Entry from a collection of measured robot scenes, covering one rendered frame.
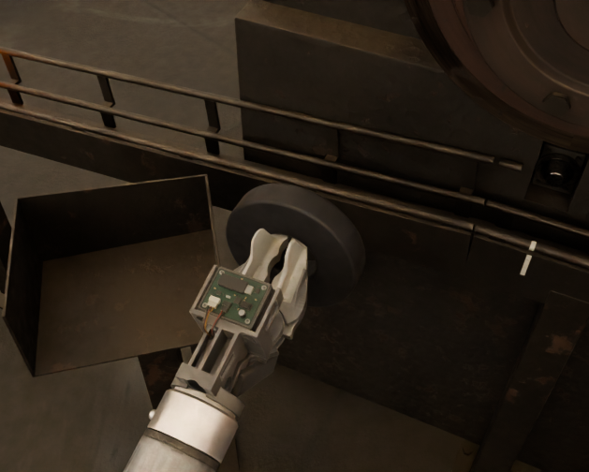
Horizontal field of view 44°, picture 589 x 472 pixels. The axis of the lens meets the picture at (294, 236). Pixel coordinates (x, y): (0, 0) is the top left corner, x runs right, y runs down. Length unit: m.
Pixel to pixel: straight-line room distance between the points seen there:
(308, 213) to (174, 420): 0.24
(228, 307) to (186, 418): 0.10
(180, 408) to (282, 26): 0.57
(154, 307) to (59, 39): 1.82
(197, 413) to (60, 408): 1.05
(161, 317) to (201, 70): 1.56
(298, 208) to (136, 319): 0.38
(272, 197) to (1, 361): 1.17
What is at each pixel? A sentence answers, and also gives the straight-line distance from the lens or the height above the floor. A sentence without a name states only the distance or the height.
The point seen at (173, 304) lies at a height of 0.60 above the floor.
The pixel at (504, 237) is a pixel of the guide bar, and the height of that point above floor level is 0.71.
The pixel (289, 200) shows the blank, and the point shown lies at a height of 0.90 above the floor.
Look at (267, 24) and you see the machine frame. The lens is 1.04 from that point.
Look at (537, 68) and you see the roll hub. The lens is 0.72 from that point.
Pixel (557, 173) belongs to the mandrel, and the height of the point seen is 0.75.
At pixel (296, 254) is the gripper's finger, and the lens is 0.73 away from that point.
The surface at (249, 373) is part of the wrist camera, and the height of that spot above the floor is 0.81.
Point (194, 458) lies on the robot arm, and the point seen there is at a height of 0.83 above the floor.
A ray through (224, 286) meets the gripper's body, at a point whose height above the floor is 0.89.
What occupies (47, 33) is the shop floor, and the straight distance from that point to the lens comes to 2.79.
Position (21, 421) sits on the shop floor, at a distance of 1.70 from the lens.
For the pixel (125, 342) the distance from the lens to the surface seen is 1.01.
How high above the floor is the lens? 1.42
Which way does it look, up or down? 48 degrees down
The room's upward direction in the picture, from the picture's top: straight up
